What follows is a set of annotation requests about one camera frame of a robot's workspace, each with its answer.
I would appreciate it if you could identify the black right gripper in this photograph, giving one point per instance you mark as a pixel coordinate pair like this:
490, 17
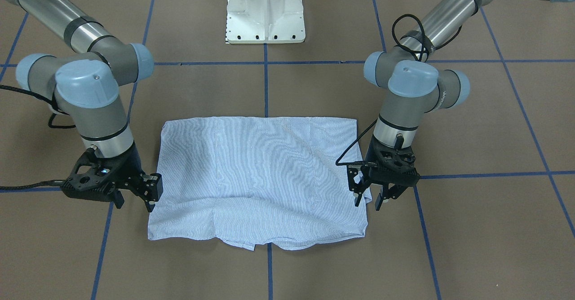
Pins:
125, 165

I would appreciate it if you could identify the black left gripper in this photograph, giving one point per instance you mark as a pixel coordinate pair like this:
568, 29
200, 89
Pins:
373, 153

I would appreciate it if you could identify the blue striped button shirt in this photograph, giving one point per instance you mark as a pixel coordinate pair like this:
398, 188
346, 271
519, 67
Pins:
250, 181

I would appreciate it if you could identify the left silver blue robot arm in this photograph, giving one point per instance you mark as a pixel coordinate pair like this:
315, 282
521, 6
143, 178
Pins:
414, 88

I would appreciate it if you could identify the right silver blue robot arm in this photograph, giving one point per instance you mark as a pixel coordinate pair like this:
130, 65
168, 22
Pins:
86, 88

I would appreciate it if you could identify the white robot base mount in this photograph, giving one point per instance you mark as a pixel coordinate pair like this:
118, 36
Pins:
265, 22

